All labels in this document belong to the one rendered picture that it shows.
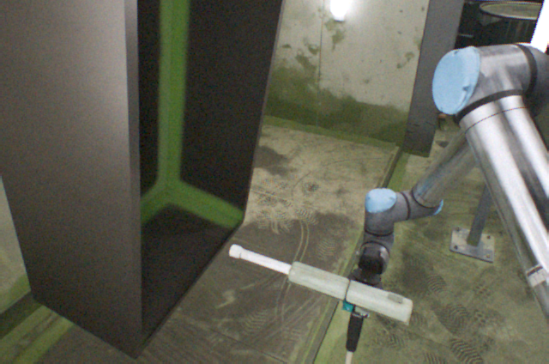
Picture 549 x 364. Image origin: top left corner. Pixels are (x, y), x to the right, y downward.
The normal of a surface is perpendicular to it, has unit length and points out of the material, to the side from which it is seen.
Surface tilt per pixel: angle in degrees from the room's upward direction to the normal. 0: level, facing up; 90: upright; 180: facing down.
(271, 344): 0
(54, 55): 90
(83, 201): 90
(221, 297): 0
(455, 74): 87
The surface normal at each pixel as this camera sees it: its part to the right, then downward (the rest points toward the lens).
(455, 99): -0.98, 0.01
